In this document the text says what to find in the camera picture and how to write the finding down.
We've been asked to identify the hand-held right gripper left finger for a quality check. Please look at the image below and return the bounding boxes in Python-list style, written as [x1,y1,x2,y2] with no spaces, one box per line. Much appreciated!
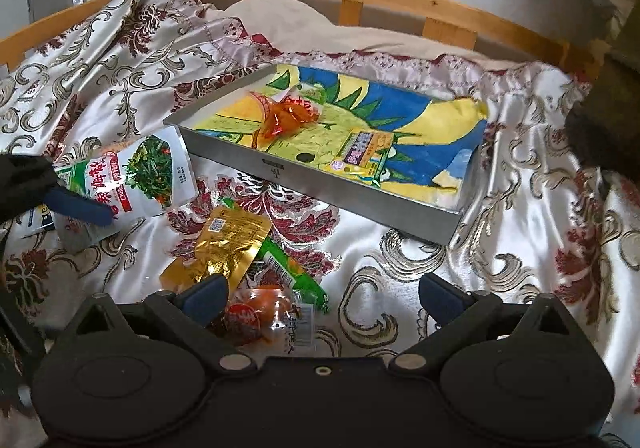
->
[65,273,257,377]

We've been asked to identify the orange clear snack packet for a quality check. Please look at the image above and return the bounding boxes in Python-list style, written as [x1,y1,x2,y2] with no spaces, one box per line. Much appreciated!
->
[247,90,321,147]

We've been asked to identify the purple yellow snack packet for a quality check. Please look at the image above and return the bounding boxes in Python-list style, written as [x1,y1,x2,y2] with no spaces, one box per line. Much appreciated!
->
[327,128,397,187]

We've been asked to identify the round orange snack packet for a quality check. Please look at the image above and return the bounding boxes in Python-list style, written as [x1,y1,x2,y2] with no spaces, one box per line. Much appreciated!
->
[207,288,322,357]

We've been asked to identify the gold foil snack packet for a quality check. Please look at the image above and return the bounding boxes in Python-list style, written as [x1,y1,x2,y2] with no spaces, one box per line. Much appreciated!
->
[160,205,273,299]

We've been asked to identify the colourful metal tray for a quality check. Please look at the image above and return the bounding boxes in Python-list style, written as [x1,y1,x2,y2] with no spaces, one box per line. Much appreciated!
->
[163,62,489,247]

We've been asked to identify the white green snack packet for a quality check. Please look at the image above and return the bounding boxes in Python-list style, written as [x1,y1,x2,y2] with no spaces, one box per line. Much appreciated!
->
[52,125,199,255]

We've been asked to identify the colourful drawing paper liner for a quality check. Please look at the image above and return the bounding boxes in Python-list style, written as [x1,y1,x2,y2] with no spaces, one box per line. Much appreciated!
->
[192,64,488,205]

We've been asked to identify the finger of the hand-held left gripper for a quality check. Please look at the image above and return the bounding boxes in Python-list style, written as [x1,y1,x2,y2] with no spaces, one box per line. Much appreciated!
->
[42,187,115,229]

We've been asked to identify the beige pillow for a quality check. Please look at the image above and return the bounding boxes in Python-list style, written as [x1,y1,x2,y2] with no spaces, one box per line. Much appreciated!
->
[200,0,532,67]

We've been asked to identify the floral satin blanket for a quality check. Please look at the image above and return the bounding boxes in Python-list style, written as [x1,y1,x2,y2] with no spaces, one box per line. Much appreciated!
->
[0,0,640,429]

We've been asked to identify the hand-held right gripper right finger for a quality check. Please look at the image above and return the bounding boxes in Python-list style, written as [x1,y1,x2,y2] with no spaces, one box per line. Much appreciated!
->
[389,273,581,377]

